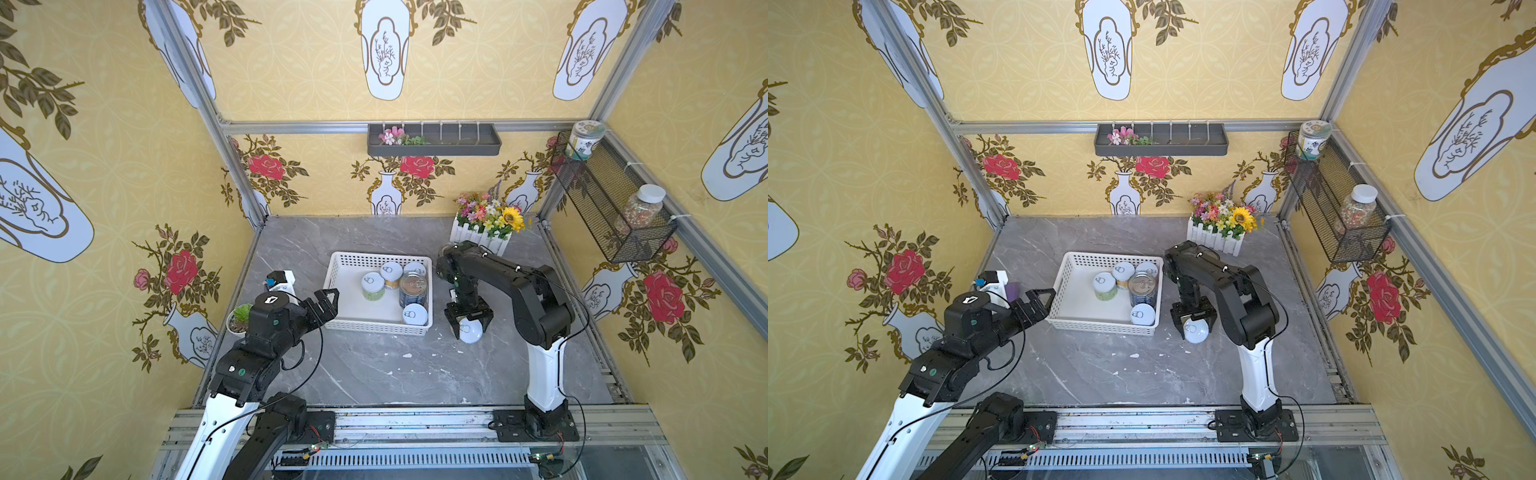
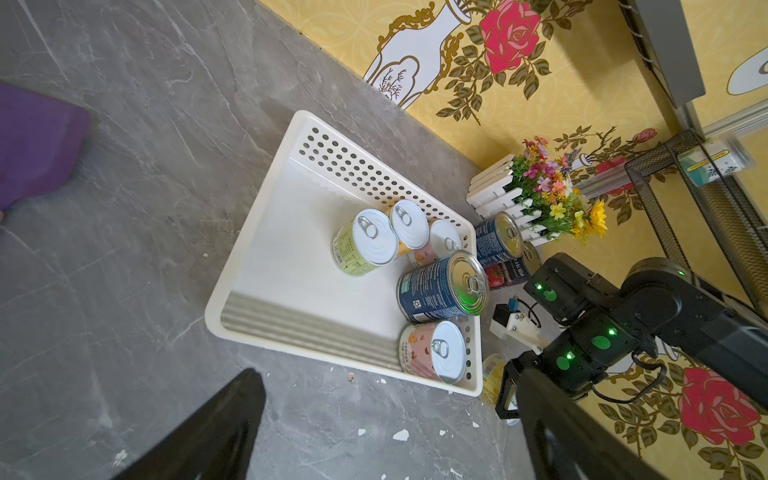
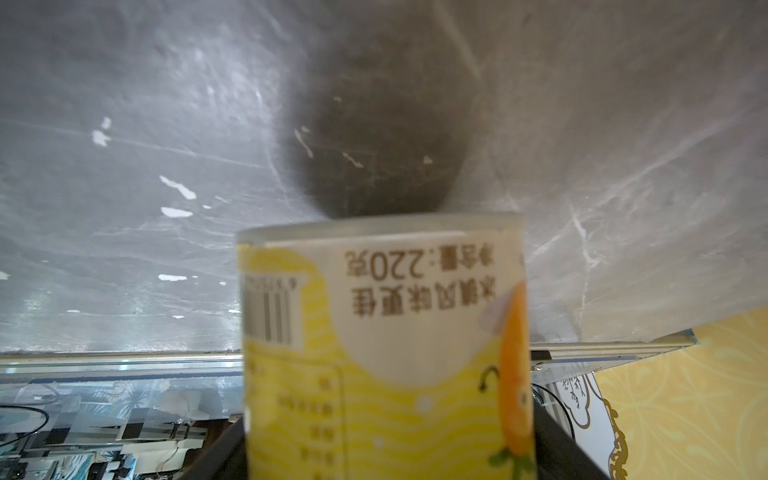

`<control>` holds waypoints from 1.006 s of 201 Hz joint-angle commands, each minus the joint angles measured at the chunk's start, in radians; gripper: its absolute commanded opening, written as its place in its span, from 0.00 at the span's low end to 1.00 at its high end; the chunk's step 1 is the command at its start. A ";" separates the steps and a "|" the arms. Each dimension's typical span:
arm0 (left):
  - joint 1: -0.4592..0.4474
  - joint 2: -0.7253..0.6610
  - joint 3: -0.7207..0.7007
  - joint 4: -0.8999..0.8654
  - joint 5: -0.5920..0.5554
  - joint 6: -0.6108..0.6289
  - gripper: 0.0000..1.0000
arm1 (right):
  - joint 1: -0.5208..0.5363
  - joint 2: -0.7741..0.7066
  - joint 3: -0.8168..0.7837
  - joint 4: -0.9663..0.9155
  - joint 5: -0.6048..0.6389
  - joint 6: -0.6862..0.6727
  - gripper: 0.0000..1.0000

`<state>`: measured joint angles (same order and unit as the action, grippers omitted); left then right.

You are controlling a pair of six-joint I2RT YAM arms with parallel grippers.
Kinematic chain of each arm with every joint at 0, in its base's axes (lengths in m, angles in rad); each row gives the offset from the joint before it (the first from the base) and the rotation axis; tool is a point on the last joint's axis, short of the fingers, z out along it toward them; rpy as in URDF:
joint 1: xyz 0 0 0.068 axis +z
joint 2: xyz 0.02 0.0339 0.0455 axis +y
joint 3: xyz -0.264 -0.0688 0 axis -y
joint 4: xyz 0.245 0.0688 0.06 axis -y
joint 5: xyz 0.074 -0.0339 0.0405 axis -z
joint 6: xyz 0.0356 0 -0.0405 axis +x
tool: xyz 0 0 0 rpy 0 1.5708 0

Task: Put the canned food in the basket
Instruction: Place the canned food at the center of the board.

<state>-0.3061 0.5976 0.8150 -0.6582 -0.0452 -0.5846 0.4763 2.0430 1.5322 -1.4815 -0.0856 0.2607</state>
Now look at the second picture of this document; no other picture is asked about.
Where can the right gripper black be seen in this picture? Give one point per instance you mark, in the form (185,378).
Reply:
(524,383)

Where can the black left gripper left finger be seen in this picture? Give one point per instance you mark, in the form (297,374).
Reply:
(215,442)

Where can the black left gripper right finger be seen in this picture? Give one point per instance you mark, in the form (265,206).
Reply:
(564,442)

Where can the yellow label white lid can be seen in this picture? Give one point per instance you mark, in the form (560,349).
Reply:
(492,376)

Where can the dark blue tomato can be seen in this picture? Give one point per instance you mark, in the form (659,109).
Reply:
(515,271)

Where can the pink label can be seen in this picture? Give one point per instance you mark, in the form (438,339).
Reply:
(433,351)
(443,241)

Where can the blue label gold lid can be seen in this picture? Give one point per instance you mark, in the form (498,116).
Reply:
(455,286)

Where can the tall blue nutrition label can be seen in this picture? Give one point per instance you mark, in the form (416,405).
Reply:
(498,239)

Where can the orange label white lid can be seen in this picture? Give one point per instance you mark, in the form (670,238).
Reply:
(410,225)

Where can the green label white lid can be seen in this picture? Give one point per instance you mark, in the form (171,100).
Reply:
(364,244)

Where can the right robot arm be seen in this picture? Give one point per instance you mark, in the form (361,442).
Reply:
(658,301)

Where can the white perforated plastic basket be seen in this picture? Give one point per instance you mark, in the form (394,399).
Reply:
(280,288)

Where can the white picket fence flower planter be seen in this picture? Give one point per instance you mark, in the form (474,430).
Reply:
(536,190)

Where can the purple pink silicone spatula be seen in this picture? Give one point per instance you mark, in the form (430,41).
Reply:
(41,139)

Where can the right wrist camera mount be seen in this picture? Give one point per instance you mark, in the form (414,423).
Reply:
(508,321)

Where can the black wire wall basket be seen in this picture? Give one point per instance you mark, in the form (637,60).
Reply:
(737,226)

